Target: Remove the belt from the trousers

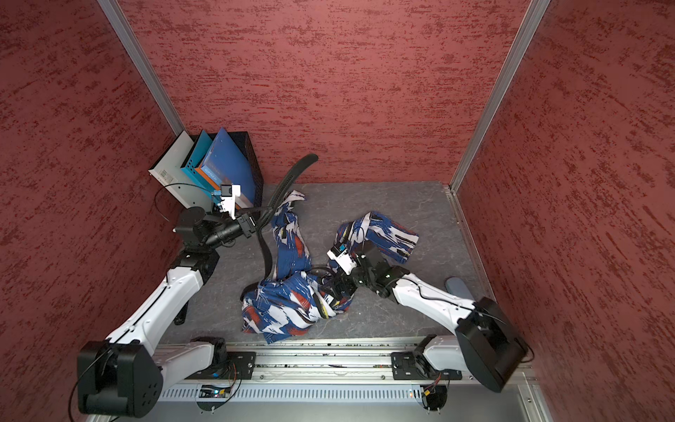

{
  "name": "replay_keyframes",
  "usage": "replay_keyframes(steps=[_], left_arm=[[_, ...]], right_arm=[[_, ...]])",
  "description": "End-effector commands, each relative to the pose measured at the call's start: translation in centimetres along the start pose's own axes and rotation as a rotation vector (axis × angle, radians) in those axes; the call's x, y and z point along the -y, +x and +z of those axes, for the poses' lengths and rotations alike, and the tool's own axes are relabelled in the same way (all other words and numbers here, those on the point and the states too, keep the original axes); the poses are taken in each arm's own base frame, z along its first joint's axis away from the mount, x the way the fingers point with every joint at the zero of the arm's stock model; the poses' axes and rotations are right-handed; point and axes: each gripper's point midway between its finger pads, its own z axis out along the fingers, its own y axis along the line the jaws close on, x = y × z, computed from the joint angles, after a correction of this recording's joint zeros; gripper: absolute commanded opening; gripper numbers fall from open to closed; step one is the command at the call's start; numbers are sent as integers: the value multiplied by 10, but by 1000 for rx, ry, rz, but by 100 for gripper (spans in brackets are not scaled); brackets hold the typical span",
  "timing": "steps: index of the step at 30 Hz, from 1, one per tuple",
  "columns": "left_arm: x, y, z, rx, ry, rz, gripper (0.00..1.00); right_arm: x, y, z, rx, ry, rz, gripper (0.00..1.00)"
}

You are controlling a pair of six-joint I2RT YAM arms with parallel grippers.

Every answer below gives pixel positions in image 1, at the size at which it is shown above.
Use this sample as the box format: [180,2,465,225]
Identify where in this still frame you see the blue patterned trousers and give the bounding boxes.
[242,190,419,344]

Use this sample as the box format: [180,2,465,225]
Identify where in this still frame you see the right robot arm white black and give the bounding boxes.
[326,241,530,392]

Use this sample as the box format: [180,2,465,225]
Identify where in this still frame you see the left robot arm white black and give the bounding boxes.
[69,207,272,418]

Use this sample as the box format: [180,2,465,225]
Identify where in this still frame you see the black file box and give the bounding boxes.
[228,131,264,207]

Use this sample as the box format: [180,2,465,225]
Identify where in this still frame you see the teal folder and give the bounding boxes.
[180,130,220,209]

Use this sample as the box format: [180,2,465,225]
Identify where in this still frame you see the small black object on table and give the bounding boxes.
[173,302,189,326]

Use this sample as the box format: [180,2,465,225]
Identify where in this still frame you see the left corner aluminium profile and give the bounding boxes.
[97,0,185,135]

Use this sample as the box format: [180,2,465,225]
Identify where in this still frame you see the corner aluminium profile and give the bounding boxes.
[97,0,185,135]
[449,0,550,196]

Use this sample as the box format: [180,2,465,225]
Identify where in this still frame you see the right corner aluminium profile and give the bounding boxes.
[449,0,550,196]

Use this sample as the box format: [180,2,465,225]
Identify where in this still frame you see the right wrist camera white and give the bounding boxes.
[327,242,358,275]

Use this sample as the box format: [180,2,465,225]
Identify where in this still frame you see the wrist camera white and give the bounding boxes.
[218,184,242,220]
[327,242,358,275]

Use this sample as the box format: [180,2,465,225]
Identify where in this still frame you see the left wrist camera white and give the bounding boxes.
[218,184,242,220]

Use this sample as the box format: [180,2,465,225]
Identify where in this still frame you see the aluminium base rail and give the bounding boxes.
[107,337,539,386]

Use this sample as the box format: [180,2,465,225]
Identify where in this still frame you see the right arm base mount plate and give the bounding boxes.
[390,352,462,381]

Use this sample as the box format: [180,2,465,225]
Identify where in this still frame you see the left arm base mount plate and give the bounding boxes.
[199,352,257,381]

